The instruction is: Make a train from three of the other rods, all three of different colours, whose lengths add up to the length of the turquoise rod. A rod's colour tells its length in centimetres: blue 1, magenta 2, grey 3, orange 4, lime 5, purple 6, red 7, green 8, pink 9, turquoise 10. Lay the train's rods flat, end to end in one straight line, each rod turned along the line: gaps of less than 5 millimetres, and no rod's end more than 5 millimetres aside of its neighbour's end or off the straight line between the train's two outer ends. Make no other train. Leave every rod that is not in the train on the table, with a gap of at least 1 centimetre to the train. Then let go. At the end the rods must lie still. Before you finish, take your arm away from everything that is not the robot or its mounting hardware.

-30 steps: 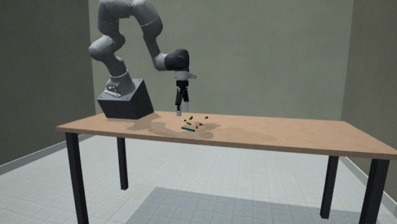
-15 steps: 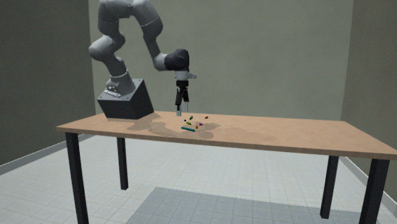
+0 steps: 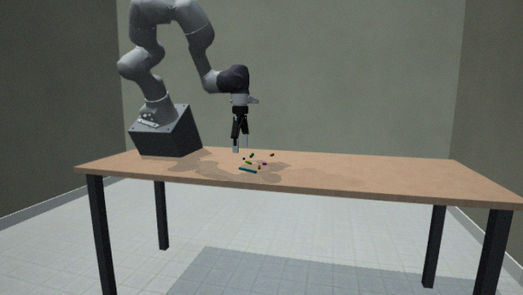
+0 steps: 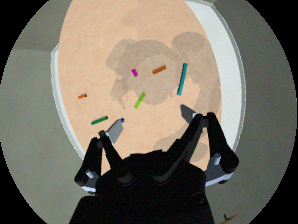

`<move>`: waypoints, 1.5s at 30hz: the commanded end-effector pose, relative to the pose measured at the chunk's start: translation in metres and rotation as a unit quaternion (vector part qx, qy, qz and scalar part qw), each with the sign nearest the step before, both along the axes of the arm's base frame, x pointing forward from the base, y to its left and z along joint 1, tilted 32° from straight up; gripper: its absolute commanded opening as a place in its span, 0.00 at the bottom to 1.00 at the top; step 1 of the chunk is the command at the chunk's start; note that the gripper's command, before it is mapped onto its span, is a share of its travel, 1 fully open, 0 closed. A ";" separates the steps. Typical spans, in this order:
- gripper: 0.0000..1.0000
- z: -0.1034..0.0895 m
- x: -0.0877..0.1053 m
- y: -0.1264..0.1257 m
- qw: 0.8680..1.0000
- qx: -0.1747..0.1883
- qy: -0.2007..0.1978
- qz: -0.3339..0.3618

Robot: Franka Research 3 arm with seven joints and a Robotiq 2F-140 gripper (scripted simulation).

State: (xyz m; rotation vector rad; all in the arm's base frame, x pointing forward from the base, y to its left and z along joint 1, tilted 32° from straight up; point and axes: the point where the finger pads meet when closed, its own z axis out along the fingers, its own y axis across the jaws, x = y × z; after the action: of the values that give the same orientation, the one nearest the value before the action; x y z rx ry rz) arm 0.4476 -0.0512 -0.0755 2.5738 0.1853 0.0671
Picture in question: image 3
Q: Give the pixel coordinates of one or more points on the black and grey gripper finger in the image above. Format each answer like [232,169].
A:
[235,134]
[245,132]

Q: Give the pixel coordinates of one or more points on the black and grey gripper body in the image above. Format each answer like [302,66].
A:
[240,111]

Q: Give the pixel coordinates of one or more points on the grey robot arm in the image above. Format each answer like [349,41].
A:
[144,16]

